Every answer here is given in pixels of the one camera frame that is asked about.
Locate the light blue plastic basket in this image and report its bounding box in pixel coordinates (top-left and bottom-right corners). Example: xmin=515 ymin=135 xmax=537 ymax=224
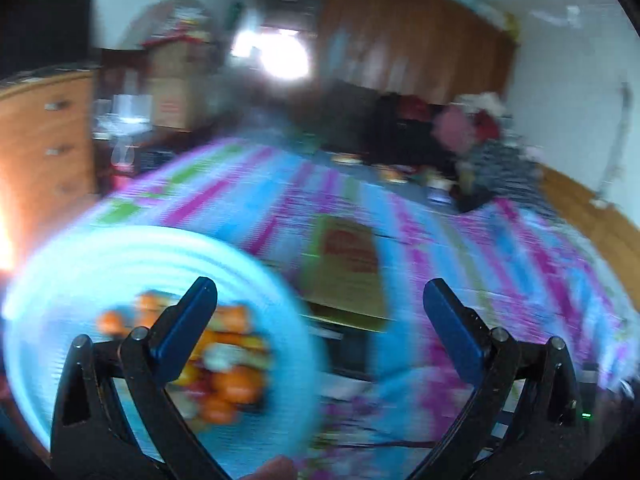
xmin=2 ymin=226 xmax=326 ymax=479

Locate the orange in basket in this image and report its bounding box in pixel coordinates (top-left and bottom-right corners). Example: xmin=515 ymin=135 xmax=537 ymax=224
xmin=212 ymin=365 xmax=265 ymax=405

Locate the black patterned box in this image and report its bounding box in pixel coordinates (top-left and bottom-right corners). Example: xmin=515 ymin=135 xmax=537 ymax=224
xmin=312 ymin=321 xmax=371 ymax=380

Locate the wooden bed headboard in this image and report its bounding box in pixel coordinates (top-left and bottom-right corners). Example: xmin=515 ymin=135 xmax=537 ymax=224
xmin=540 ymin=165 xmax=639 ymax=289

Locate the gold red flat box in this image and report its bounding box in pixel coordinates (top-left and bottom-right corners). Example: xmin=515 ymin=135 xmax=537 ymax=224
xmin=299 ymin=214 xmax=390 ymax=332

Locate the colourful striped floral bedsheet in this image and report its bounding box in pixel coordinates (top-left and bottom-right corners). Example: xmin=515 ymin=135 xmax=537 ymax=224
xmin=82 ymin=139 xmax=639 ymax=479

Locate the dark checkered cloth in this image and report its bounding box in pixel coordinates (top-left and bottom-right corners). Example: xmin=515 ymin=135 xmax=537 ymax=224
xmin=458 ymin=140 xmax=550 ymax=214

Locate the wooden drawer chest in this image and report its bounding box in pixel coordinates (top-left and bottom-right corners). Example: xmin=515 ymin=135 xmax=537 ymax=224
xmin=1 ymin=72 xmax=98 ymax=268

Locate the pink clothing bundle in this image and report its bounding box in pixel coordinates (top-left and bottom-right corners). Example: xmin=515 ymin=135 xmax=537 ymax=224
xmin=432 ymin=104 xmax=476 ymax=156

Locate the lower cardboard box red print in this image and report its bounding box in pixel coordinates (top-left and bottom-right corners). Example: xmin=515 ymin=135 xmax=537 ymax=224
xmin=149 ymin=77 xmax=205 ymax=130

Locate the upper cardboard box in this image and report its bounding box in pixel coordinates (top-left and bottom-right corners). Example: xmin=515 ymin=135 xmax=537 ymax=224
xmin=148 ymin=39 xmax=210 ymax=78

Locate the black television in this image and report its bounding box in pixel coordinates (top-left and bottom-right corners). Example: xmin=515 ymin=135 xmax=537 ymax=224
xmin=1 ymin=0 xmax=96 ymax=79

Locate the brown wooden wardrobe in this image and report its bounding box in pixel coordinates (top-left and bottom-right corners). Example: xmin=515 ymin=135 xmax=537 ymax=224
xmin=314 ymin=0 xmax=516 ymax=104

